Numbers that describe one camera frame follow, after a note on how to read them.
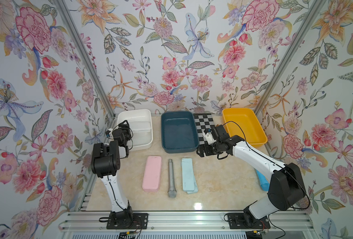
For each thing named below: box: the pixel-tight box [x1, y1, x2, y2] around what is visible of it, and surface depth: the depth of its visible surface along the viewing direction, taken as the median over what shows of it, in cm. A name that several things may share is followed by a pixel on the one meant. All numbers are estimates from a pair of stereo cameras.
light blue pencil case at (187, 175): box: [181, 157, 195, 192], surface depth 86 cm
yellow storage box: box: [222, 108, 268, 148], surface depth 116 cm
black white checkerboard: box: [192, 113, 216, 145], surface depth 116 cm
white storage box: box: [117, 109, 154, 159], surface depth 104 cm
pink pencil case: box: [142, 155, 162, 193], surface depth 87 cm
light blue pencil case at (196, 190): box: [186, 175, 199, 195], surface depth 84 cm
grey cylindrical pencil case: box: [167, 158, 177, 199], surface depth 86 cm
